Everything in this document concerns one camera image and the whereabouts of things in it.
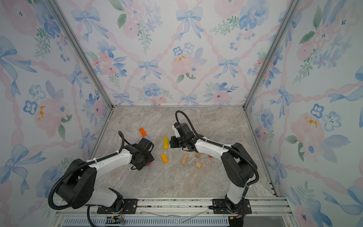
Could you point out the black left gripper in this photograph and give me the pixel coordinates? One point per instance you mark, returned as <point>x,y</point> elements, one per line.
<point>151,159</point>

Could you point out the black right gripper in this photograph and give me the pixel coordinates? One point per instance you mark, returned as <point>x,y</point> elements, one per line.
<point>173,143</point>

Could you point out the long yellow block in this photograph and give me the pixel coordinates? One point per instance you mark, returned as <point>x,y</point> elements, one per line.
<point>165,143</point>

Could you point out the small orange block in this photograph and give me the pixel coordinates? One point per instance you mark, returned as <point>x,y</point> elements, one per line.
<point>142,131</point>

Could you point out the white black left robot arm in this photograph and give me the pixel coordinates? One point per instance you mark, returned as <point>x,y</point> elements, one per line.
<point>76,188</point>

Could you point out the long natural wood block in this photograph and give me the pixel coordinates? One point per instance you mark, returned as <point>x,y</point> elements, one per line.
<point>185,158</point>

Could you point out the short yellow block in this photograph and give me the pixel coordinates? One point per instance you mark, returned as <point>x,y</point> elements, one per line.
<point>164,158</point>

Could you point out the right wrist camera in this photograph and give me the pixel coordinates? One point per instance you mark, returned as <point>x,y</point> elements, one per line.
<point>176,131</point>

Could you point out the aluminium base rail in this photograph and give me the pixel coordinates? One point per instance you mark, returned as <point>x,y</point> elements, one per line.
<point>184,212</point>

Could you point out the aluminium corner post left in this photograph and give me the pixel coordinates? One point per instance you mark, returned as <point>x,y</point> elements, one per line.
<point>65,26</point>

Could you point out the aluminium corner post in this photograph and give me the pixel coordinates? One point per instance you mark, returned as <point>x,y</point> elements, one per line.
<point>287,19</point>
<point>65,26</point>

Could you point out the aluminium corner post right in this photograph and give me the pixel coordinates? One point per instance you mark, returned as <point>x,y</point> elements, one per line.
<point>287,19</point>

